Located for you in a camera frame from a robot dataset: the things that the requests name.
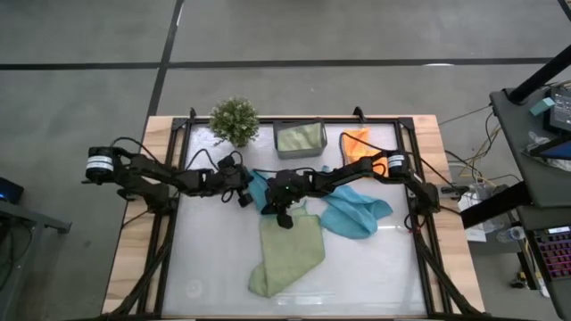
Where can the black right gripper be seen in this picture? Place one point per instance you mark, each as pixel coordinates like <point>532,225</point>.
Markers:
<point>287,189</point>

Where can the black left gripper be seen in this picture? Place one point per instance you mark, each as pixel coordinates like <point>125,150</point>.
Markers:
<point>225,180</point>

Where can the blue microfiber towel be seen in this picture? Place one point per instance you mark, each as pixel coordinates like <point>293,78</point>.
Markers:
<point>258,187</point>
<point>352,214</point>

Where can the green microfiber towel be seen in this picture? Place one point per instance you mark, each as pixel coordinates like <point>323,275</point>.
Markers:
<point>299,138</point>
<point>285,254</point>

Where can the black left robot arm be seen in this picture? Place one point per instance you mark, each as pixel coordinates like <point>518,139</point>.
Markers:
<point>147,169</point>

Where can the orange microfiber towel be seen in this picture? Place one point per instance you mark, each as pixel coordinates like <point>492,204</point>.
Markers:
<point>357,142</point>

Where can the grey storage bin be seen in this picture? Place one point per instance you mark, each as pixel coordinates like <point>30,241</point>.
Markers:
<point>299,155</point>

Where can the artificial plant in black pot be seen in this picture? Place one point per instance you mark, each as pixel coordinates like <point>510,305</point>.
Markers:
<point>234,120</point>

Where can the black clamp hook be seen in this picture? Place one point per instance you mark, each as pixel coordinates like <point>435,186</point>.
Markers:
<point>358,112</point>
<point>192,113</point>

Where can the wooden table board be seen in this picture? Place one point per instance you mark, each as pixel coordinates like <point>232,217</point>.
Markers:
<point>127,258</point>

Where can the white paper bag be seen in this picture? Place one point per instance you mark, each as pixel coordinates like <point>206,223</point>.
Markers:
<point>473,214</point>

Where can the grey side table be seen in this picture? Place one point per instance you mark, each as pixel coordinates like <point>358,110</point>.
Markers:
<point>31,218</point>

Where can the clear plastic bottle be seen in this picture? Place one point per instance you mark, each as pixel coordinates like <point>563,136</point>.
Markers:
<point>510,234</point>

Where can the black device with blue light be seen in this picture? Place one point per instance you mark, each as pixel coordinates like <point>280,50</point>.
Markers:
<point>9,191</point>

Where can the backlit keyboard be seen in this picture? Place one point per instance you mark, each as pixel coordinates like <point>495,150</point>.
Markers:
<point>555,252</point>

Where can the teal box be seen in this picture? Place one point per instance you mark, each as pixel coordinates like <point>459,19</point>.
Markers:
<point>542,106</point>

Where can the black pole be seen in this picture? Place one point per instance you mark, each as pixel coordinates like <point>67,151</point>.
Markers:
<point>540,76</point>

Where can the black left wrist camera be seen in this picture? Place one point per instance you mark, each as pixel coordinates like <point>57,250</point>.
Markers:
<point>229,161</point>

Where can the black table frame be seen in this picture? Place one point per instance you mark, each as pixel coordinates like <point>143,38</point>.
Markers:
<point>435,272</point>

